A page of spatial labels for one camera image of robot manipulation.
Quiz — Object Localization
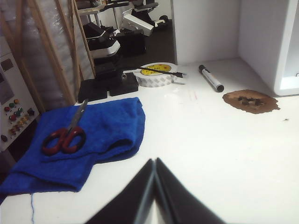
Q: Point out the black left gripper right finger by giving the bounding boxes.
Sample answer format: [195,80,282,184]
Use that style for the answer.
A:
[154,157,227,224]

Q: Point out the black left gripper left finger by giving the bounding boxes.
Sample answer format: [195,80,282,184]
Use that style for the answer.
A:
[85,158,156,224]

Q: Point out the white AUX water dispenser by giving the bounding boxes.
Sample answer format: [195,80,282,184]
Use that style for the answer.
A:
[238,0,299,97]

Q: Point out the blue towel cloth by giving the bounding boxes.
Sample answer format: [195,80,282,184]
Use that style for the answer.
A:
[0,97,147,224]

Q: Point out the brown torn patch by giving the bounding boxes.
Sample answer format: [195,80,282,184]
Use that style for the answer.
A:
[222,90,280,114]

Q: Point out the black block device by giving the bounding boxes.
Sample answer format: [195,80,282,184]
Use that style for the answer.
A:
[78,63,139,103]

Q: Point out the white double-sided tape roll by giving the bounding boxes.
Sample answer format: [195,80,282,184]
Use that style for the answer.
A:
[133,62,177,88]

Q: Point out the black silver marker pen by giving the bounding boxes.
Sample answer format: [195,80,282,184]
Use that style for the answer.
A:
[198,64,225,92]

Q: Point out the black white machine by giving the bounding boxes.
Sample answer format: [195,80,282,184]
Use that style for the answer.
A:
[83,22,121,59]

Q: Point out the black equipment box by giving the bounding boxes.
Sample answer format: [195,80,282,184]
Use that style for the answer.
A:
[115,29,147,56]

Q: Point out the white control box with buttons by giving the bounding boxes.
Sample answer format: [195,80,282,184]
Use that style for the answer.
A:
[0,38,41,152]

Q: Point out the white metal housing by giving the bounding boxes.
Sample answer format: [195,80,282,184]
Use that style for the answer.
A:
[121,13,155,37]

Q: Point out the red handled scissors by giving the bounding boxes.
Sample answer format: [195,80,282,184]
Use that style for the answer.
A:
[41,98,89,156]

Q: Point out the black cable with plug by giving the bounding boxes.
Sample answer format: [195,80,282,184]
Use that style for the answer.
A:
[119,66,187,79]

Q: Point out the wooden crate frame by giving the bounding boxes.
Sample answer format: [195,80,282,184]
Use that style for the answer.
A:
[0,0,97,115]

